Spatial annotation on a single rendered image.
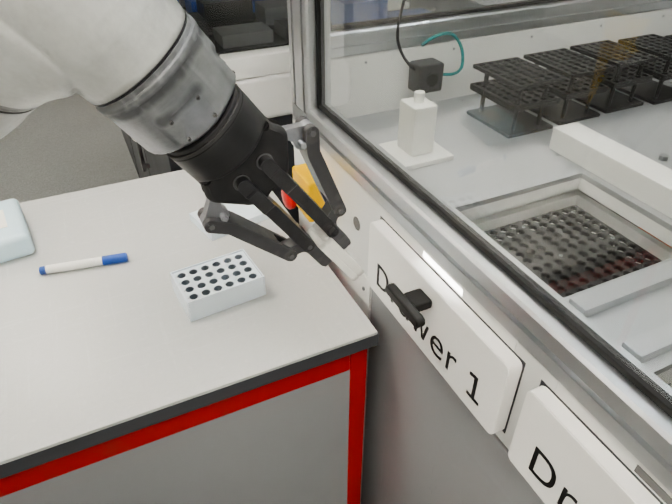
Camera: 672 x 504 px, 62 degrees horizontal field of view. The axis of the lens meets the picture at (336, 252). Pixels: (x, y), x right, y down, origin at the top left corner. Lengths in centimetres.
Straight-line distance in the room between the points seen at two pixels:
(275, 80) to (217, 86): 95
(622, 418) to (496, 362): 13
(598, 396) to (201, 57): 41
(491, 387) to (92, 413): 49
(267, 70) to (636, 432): 106
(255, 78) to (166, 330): 68
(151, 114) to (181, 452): 58
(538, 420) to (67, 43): 48
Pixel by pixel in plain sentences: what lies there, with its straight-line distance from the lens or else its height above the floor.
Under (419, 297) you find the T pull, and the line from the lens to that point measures 66.
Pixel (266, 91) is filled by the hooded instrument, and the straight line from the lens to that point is 135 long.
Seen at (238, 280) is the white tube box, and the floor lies 79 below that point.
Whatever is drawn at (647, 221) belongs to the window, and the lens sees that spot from 46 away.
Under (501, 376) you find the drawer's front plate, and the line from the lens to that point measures 59.
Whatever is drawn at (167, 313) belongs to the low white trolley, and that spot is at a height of 76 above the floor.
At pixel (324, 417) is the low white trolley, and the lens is 94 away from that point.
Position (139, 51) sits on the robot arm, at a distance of 38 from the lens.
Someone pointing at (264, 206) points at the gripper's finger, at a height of 109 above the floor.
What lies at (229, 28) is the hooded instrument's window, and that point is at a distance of 131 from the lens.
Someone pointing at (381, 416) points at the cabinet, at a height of 54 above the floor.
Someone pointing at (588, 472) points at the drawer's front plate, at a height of 91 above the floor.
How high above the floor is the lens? 134
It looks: 37 degrees down
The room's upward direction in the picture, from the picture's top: straight up
